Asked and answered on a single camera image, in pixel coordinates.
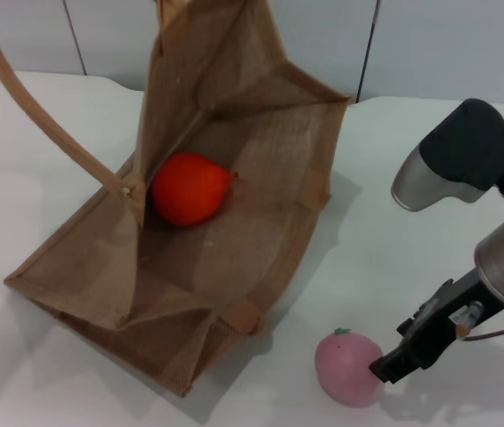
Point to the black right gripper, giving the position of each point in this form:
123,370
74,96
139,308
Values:
443,320

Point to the pink toy peach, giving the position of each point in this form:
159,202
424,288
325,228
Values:
345,369

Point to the brown jute handbag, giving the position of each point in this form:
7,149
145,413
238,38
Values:
256,200

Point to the orange toy fruit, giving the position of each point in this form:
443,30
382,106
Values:
187,191

